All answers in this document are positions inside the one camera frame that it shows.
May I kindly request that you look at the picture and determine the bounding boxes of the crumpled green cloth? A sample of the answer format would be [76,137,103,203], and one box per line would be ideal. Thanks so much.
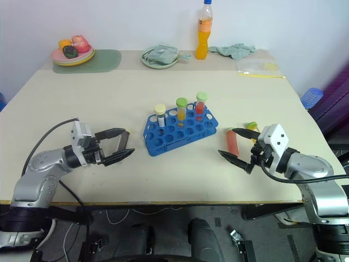
[208,43,257,61]

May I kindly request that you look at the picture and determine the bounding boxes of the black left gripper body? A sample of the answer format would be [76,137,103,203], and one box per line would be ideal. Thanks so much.
[82,135,107,166]

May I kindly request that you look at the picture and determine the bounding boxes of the dark green toy avocado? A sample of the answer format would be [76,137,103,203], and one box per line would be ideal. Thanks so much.
[62,45,79,59]

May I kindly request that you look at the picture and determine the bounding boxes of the green-capped red liquid tube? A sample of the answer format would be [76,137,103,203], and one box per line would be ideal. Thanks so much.
[195,92,209,115]

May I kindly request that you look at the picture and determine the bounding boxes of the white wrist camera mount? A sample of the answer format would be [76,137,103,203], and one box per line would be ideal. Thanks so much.
[257,123,290,175]
[70,120,95,167]

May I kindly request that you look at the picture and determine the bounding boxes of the white floor cable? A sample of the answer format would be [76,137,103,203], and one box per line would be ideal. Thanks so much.
[62,207,131,262]

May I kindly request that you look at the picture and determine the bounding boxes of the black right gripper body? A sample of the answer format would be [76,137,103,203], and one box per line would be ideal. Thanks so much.
[249,139,274,169]

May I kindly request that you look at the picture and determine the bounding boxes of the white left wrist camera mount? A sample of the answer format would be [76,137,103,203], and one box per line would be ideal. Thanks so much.
[70,120,95,167]

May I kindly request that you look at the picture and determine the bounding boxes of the clear plastic zip bag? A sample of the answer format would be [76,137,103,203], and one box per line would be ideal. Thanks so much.
[236,59,286,80]

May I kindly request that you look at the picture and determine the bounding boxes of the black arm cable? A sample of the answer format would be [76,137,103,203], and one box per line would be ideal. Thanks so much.
[259,159,349,183]
[22,117,92,238]

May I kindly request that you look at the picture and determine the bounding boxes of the tube with cream cap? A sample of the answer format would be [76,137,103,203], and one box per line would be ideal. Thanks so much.
[154,104,168,128]

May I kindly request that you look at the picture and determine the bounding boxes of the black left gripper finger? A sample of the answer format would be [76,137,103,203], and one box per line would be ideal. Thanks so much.
[101,148,136,166]
[95,128,131,154]

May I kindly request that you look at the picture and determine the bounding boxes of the small yellow-green capped tube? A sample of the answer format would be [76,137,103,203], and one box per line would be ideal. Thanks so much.
[246,122,260,143]

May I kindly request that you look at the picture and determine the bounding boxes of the purple fabric object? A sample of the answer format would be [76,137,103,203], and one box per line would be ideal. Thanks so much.
[312,62,349,139]

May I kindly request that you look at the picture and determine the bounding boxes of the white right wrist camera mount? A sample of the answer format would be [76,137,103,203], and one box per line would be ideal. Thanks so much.
[257,123,290,175]

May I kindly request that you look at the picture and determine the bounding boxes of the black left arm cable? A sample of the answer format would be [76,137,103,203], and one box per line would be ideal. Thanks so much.
[22,117,92,238]

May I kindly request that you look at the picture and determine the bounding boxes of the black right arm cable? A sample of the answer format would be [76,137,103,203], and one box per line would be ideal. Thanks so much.
[259,159,349,183]

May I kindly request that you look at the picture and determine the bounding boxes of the blue test tube rack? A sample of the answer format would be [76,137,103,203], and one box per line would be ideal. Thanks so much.
[141,102,219,158]

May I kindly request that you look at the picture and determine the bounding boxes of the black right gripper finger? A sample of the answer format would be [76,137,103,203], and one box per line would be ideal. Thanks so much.
[231,127,260,140]
[218,150,254,175]

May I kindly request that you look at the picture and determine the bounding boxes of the green-capped orange liquid tube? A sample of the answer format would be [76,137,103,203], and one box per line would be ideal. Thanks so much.
[175,97,189,121]

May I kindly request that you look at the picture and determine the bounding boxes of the light green plate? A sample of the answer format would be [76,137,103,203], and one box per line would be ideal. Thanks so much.
[140,45,180,70]

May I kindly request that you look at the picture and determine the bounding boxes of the blue stacked cups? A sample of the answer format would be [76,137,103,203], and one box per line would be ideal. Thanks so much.
[300,87,324,110]

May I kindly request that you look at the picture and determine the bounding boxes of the pink liquid test tube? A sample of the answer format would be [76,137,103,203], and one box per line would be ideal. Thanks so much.
[225,126,241,158]

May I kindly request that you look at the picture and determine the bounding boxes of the yellow plate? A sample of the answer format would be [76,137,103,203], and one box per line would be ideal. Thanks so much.
[53,51,96,67]

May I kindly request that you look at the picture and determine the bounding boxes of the large dark rounded shape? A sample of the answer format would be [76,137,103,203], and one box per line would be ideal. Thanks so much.
[187,218,228,262]

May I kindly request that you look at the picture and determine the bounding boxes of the green placemat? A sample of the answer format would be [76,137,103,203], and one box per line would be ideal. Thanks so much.
[52,49,122,75]

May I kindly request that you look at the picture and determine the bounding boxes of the folded green cloth pouch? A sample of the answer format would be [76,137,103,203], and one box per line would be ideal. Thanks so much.
[143,44,192,65]

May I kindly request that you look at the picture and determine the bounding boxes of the pink toy peach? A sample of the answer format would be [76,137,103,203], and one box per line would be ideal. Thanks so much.
[71,34,92,53]

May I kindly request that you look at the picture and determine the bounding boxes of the orange soda bottle blue cap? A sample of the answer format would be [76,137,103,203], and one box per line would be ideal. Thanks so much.
[195,0,214,61]

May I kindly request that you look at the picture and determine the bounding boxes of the pink plate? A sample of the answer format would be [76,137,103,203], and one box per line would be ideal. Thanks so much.
[50,47,95,63]

